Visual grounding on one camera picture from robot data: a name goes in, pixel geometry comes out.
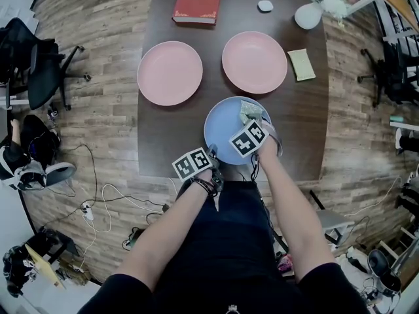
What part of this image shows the person's black clothing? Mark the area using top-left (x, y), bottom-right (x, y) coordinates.
top-left (77, 180), bottom-right (371, 314)

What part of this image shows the blue plate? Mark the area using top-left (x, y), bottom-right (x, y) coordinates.
top-left (203, 96), bottom-right (272, 166)

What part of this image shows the black bracelet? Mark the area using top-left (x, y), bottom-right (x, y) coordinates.
top-left (186, 175), bottom-right (217, 198)

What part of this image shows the pink bag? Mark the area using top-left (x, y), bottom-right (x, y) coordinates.
top-left (278, 253), bottom-right (294, 273)

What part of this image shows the green patterned sponge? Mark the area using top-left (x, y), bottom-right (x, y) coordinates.
top-left (238, 99), bottom-right (264, 124)

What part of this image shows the black office chair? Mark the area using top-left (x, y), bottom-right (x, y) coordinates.
top-left (358, 43), bottom-right (419, 108)
top-left (0, 17), bottom-right (92, 111)

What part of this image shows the white power strip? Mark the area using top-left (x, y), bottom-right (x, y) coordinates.
top-left (81, 201), bottom-right (95, 221)

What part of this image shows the red hardcover book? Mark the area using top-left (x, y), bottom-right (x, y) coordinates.
top-left (172, 0), bottom-right (225, 26)

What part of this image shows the yellow board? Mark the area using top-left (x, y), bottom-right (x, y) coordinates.
top-left (24, 243), bottom-right (66, 289)

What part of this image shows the white ceramic vase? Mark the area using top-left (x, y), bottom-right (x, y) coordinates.
top-left (293, 1), bottom-right (323, 31)

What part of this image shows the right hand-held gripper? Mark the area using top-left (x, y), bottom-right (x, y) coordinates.
top-left (228, 116), bottom-right (283, 160)

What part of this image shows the yellow green sponge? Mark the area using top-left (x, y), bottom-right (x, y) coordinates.
top-left (287, 48), bottom-right (317, 82)

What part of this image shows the person's right forearm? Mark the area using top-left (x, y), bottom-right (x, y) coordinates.
top-left (258, 139), bottom-right (338, 284)

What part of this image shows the pink plate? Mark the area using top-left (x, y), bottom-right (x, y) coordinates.
top-left (221, 31), bottom-right (289, 94)
top-left (136, 41), bottom-right (204, 107)

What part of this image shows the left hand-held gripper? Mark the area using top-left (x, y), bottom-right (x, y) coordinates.
top-left (172, 143), bottom-right (225, 213)

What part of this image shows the person's left forearm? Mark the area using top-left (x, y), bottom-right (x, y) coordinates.
top-left (114, 168), bottom-right (213, 290)

